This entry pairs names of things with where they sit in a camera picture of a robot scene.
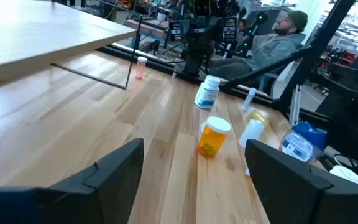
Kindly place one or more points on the white metal bracket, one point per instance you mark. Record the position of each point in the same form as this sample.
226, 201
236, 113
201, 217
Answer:
296, 105

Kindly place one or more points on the slim white vial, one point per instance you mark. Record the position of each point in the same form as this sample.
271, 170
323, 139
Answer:
249, 98

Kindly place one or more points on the large orange bottle white cap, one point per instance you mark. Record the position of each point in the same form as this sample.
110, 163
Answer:
211, 141

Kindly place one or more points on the small plain white bottle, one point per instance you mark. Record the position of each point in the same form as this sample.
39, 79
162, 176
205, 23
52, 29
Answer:
251, 132

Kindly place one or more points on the blue lidded jar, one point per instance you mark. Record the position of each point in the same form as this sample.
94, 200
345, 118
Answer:
303, 143

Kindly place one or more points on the wooden shelf black frame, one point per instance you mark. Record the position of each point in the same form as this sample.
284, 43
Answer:
42, 37

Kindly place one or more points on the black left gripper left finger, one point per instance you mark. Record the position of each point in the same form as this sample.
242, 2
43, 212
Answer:
73, 199

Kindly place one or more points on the person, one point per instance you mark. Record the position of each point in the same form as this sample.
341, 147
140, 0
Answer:
269, 49

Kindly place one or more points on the chair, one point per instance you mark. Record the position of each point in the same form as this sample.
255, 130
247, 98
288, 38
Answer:
266, 79

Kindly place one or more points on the white bottle blue label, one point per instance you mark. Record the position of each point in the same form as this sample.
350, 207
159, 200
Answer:
208, 93

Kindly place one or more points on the black aluminium station frame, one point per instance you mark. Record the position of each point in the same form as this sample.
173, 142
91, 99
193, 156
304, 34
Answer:
322, 40

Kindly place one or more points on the white bottle grey label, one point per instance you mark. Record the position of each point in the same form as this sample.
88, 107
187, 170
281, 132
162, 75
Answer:
345, 174

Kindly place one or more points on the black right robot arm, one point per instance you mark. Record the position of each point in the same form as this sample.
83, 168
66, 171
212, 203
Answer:
194, 62

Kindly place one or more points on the yellow pill vial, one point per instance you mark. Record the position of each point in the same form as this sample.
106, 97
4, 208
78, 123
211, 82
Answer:
259, 116

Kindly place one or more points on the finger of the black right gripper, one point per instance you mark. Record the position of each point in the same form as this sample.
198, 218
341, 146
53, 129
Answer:
175, 31
230, 28

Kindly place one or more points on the background workbench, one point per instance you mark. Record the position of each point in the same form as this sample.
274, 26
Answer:
146, 28

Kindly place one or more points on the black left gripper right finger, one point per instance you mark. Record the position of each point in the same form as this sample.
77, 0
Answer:
291, 193

